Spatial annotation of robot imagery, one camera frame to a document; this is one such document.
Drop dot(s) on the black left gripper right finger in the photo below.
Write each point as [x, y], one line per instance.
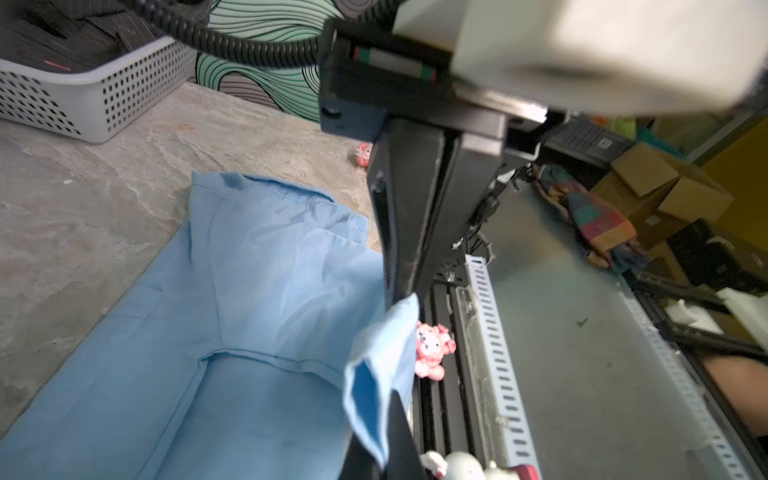
[403, 461]

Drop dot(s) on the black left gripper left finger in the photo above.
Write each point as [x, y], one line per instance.
[358, 463]

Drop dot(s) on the dark grey folded shirt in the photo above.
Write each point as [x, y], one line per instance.
[71, 36]

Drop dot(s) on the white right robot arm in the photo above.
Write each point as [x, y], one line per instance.
[609, 58]

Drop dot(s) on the cardboard boxes in background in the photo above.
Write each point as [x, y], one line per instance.
[660, 194]

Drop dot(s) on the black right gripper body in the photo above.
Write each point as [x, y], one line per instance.
[368, 76]

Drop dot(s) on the light blue long sleeve shirt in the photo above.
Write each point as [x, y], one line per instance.
[255, 345]

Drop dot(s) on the pink white sticker toy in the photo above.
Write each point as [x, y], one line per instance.
[363, 154]

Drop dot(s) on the white figurine toy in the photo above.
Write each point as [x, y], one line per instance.
[462, 466]

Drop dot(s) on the white slotted cable duct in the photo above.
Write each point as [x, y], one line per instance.
[504, 429]

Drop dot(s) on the white plastic laundry basket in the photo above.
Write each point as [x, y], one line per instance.
[96, 105]

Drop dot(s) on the colourful striped cloth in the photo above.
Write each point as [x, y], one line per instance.
[608, 239]

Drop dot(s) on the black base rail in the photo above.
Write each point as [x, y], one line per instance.
[443, 413]

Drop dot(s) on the pink flat stick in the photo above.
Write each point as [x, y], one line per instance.
[526, 472]

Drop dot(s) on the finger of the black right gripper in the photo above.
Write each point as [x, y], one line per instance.
[468, 167]
[410, 165]

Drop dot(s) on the pink pig toy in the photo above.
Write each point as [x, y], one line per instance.
[434, 342]

